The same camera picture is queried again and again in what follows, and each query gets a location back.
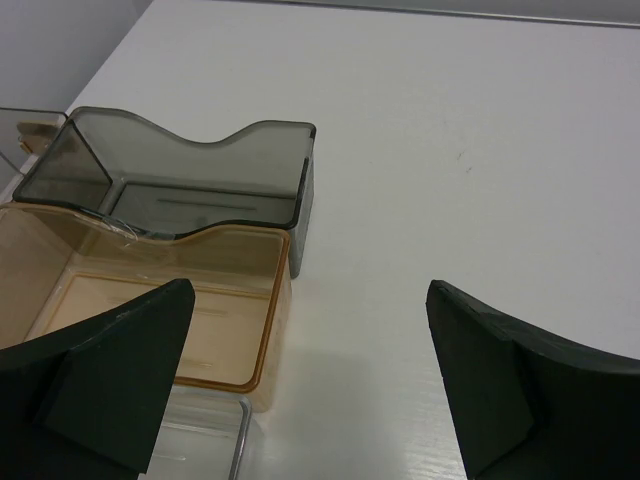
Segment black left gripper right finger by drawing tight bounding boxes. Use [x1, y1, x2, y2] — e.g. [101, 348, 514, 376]
[426, 280, 639, 479]

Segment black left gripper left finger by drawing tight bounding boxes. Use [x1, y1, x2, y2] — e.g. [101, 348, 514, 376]
[1, 279, 195, 479]

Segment clear transparent container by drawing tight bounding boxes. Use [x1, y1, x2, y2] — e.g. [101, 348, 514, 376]
[139, 385, 263, 480]

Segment smoky grey transparent container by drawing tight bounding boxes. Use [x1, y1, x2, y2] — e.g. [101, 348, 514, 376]
[12, 106, 317, 276]

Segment clear container far left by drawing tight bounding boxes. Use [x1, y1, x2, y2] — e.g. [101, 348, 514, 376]
[1, 107, 68, 203]

